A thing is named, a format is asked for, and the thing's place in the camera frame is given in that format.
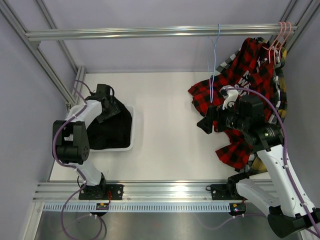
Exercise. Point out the left aluminium frame post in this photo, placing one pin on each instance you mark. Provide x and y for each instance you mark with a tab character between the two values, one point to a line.
17	25

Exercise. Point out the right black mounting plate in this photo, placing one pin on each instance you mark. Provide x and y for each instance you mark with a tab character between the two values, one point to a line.
224	191

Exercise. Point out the black polo shirt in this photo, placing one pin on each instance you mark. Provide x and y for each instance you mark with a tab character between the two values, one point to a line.
113	133

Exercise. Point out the aluminium frame post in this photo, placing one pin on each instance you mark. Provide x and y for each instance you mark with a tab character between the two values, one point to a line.
306	16
17	25

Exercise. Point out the black mounting plate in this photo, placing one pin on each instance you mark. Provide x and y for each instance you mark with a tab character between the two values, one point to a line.
112	192
224	191

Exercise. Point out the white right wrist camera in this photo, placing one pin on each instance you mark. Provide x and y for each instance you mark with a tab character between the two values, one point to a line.
230	95

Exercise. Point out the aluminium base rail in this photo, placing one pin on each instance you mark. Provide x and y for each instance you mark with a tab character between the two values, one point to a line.
133	191

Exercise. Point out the white slotted cable duct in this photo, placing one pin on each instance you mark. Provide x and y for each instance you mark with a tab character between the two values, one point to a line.
140	207

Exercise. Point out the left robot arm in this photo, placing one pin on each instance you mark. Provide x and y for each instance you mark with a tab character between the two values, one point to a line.
71	145

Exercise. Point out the right aluminium frame post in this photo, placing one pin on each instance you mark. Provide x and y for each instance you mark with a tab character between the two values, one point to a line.
306	16

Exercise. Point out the red black plaid shirt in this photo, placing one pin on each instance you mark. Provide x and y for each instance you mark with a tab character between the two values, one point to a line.
255	67

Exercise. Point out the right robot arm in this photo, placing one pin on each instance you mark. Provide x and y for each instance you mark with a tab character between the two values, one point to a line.
291	211

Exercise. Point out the aluminium hanging rail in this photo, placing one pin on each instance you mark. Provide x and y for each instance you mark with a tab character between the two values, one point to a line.
160	32

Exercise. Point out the light blue wire hanger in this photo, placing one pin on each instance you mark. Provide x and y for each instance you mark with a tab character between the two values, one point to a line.
211	60

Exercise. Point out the yellow plaid shirt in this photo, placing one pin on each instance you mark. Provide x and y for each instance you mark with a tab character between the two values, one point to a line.
256	165

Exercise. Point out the pink wire hanger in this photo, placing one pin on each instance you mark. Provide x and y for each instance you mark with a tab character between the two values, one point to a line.
282	42
277	43
271	47

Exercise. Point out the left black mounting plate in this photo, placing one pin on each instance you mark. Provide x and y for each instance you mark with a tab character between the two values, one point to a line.
112	192

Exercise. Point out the grey white plaid shirt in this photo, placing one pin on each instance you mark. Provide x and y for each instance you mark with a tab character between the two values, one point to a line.
225	64

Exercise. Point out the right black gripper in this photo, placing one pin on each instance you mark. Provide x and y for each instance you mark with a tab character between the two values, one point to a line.
214	113

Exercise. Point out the white plastic basket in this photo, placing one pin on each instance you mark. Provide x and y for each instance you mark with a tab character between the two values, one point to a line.
132	130

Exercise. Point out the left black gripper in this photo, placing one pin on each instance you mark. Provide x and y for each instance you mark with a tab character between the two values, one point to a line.
113	110

